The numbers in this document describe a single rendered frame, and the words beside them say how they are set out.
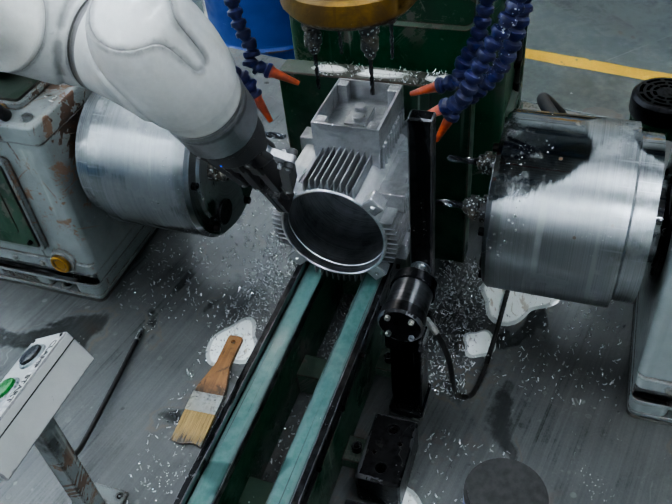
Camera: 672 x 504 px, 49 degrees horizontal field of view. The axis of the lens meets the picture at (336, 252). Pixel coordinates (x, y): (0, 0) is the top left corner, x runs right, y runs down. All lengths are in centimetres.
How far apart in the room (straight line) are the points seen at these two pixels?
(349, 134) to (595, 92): 236
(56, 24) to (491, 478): 54
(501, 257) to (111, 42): 55
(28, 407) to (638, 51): 316
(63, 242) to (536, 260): 76
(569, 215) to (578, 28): 289
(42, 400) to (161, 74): 42
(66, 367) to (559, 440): 65
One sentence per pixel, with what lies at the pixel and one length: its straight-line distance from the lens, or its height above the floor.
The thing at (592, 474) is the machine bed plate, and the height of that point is 80.
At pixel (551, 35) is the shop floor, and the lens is 372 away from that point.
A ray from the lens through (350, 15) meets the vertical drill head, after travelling 91.
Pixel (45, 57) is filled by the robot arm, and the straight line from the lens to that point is 75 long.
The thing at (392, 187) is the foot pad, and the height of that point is 108.
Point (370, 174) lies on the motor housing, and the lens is 104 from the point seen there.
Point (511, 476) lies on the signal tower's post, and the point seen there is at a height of 122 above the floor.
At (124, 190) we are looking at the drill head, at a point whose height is 106.
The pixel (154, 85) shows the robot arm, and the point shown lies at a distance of 66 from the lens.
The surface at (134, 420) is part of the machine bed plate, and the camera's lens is 118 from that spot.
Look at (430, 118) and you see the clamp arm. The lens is 84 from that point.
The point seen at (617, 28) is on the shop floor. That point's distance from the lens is 382.
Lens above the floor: 172
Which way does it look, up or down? 43 degrees down
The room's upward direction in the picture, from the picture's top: 7 degrees counter-clockwise
